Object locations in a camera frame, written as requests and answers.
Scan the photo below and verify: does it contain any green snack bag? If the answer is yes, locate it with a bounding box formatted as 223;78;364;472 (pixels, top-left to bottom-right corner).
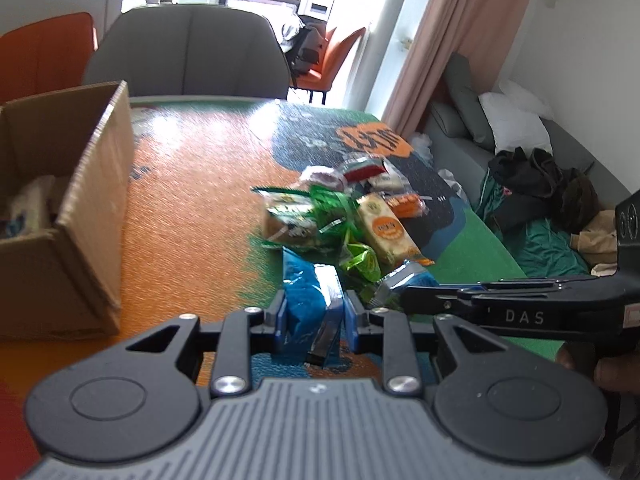
251;184;362;252

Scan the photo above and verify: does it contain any grey chair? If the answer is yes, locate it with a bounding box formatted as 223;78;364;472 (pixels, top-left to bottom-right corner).
82;4;292;102

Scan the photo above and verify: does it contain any brown paper bag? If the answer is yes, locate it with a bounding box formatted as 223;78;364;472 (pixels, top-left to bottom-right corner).
569;209;622;277

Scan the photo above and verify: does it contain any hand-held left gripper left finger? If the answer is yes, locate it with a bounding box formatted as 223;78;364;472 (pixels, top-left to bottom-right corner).
125;291;289;396

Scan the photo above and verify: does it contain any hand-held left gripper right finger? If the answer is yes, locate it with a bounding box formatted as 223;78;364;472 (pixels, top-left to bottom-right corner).
345;290;505;394

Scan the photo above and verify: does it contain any orange snack packet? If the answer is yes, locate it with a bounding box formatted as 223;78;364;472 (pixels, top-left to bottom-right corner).
386;191;427;219

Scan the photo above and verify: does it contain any cardboard box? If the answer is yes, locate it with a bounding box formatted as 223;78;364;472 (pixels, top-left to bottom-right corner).
0;80;137;343

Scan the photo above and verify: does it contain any pink curtain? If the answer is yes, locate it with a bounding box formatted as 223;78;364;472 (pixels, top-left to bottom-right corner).
382;0;544;141

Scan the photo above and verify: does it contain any pink snack packet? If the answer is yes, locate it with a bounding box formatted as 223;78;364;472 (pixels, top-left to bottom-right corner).
299;165;347;192

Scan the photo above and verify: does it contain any person's right hand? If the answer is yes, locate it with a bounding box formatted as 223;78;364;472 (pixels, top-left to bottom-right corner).
556;344;640;394

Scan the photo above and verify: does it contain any green cloth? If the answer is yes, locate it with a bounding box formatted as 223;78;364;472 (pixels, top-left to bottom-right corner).
474;169;603;281

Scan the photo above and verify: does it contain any dark clothes pile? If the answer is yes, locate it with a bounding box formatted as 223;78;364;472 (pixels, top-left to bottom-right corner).
486;146;601;234

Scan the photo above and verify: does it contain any grey pillow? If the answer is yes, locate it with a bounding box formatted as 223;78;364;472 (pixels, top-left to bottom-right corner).
444;52;497;152

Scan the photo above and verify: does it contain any orange chair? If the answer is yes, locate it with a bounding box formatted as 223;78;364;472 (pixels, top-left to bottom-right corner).
290;26;369;106
0;12;99;107

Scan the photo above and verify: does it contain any light green snack packet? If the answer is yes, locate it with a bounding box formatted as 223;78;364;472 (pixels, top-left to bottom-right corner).
339;241;382;283

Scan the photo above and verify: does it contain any white packet with blue print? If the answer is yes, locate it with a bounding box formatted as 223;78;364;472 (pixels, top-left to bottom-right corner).
7;175;57;233

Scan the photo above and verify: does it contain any white crumpled tissue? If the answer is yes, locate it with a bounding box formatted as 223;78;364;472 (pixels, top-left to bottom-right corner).
409;131;433;162
437;169;468;198

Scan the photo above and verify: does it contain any yellow cracker packet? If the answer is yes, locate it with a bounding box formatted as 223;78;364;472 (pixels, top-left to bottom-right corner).
356;194;435;267

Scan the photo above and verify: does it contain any grey sofa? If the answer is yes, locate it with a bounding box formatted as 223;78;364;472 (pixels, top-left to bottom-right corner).
421;52;640;281

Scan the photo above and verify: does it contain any black bag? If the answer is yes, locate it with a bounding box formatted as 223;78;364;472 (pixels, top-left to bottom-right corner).
282;22;327;73

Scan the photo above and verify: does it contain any white pillow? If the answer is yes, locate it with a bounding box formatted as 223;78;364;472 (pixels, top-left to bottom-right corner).
477;79;555;157

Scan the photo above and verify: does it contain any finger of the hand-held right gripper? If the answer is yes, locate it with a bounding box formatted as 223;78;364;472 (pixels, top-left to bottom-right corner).
440;275;621;299
400;285;622;342

